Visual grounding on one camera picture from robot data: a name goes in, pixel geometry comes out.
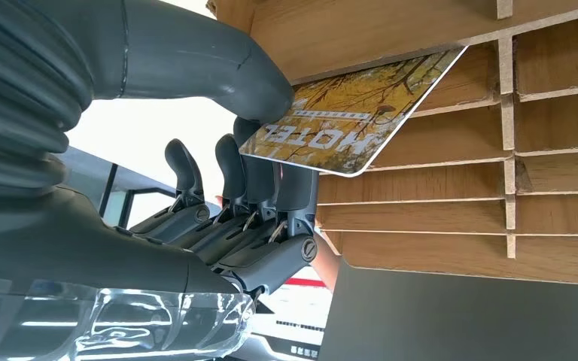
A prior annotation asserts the wooden card organizer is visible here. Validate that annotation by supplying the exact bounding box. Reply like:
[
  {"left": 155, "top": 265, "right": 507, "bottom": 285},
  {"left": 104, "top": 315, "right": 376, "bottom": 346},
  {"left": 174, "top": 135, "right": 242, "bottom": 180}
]
[{"left": 205, "top": 0, "right": 578, "bottom": 288}]

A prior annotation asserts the person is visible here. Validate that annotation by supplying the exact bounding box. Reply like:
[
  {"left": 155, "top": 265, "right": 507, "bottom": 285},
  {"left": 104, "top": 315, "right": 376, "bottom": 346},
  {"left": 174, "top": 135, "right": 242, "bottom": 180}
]
[{"left": 312, "top": 232, "right": 343, "bottom": 293}]

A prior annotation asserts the grey laptop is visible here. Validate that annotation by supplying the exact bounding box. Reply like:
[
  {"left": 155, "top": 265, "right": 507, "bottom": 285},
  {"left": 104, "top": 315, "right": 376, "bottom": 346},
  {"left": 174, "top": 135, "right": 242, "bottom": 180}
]
[{"left": 318, "top": 259, "right": 578, "bottom": 361}]

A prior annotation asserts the red barrier belt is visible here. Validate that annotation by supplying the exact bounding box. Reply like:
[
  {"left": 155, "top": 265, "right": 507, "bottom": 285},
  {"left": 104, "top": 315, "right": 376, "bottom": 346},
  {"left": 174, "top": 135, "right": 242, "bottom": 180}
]
[{"left": 284, "top": 277, "right": 328, "bottom": 290}]

